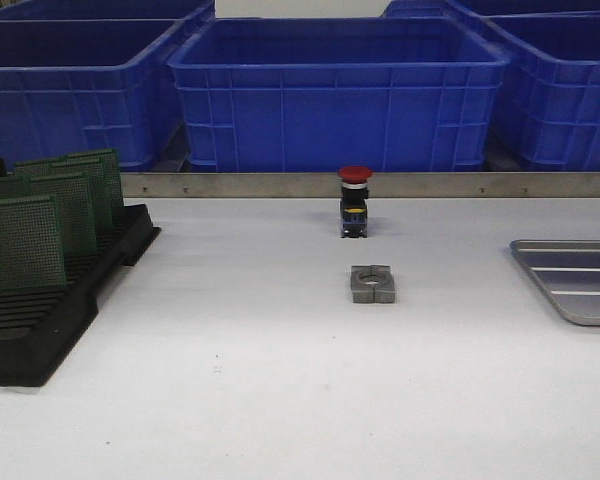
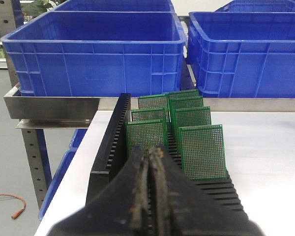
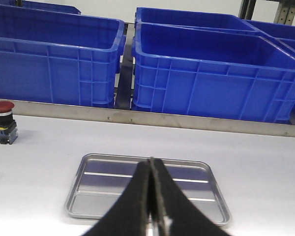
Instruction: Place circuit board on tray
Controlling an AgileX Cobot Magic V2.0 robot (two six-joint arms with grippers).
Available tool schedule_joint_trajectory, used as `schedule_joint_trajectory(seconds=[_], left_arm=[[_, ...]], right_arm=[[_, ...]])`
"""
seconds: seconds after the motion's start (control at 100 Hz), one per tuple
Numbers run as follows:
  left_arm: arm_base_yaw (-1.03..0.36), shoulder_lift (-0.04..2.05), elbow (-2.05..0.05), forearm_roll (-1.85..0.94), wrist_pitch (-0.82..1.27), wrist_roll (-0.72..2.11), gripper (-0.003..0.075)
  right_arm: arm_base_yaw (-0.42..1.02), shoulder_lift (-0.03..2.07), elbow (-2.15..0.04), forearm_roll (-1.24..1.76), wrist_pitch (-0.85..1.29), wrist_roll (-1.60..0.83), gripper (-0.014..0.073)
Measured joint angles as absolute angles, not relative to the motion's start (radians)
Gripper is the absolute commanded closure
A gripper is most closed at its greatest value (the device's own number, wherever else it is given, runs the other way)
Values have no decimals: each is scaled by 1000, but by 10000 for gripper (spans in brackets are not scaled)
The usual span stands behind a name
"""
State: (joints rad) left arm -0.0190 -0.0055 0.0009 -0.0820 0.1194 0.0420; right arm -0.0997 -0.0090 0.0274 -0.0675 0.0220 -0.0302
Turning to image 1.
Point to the green perforated circuit board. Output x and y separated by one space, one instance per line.
31 251

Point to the green circuit board rear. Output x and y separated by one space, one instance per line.
109 188

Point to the silver metal tray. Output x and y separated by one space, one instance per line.
567 272

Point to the black slotted board rack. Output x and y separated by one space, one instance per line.
39 327

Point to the red emergency stop button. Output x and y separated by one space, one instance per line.
354 193

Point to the grey metal clamp block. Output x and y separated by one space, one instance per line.
372 284

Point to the center blue plastic crate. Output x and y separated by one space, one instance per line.
313 95

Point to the blue plastic crate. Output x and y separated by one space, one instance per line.
313 95
547 111
70 86

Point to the back right blue crate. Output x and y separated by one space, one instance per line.
487 8

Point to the left blue plastic crate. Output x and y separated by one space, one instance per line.
70 86

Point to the right blue plastic crate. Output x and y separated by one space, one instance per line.
547 111

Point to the back left blue crate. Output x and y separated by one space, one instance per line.
106 9

